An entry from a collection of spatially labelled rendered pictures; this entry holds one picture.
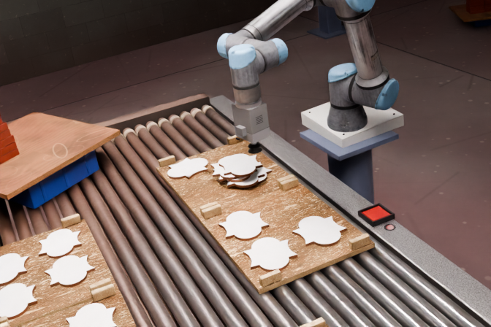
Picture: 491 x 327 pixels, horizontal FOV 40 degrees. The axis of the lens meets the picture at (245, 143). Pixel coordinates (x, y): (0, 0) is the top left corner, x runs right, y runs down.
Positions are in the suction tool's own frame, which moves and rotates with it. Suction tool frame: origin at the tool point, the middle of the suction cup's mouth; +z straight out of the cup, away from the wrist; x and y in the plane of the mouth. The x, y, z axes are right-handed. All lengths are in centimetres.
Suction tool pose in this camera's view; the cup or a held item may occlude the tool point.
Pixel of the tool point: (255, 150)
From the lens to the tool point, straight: 198.3
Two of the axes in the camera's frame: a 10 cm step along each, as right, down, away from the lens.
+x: 7.8, -3.6, 5.1
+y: 6.1, 2.7, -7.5
